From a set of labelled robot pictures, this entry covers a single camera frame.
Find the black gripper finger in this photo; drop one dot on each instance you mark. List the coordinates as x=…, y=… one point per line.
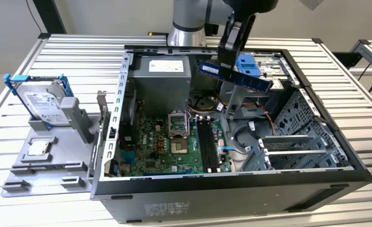
x=246, y=26
x=229, y=54

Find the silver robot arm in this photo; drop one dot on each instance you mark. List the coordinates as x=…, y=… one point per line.
x=187, y=14

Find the black RAM slot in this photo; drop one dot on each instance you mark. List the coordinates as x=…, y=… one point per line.
x=210, y=144
x=203, y=144
x=214, y=144

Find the blue plastic drive latch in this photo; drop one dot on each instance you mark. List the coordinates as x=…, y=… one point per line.
x=247, y=63

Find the black round case fan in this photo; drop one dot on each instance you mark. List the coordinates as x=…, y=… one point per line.
x=203, y=102

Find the yellow black flat bar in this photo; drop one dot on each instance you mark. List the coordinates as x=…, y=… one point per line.
x=157, y=33

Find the grey power supply unit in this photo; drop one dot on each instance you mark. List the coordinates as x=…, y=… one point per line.
x=159, y=92

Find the CPU socket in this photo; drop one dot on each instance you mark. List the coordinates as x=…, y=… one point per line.
x=179, y=146

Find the grey metal disk bay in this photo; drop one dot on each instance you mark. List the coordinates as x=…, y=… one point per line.
x=286, y=152

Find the green motherboard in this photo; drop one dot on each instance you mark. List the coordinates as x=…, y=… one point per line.
x=150, y=165

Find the black open PC case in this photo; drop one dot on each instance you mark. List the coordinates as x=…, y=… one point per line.
x=203, y=203

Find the hard disk in blue carrier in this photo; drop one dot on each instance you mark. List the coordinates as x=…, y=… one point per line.
x=39, y=104

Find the grey plastic parts rack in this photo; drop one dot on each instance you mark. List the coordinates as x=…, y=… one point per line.
x=62, y=146

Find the silver CPU chip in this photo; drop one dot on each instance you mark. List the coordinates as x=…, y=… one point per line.
x=38, y=147

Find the silver box wrist camera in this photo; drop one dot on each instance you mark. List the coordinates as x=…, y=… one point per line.
x=313, y=3

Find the graphics card with silver bracket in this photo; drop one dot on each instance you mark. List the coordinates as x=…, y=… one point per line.
x=101, y=104

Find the black upright post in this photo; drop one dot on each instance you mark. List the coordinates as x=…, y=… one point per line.
x=50, y=16

